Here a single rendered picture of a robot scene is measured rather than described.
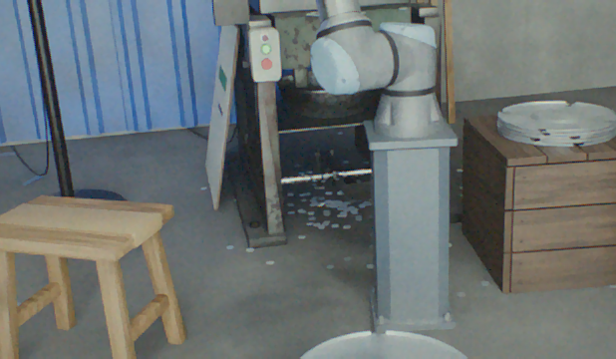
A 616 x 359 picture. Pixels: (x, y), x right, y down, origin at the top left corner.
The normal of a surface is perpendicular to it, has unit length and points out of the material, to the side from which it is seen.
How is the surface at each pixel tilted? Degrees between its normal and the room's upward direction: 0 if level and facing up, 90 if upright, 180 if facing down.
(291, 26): 90
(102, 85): 90
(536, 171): 90
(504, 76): 90
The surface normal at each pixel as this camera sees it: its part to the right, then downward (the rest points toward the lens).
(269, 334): -0.05, -0.94
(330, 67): -0.84, 0.32
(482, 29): 0.20, 0.31
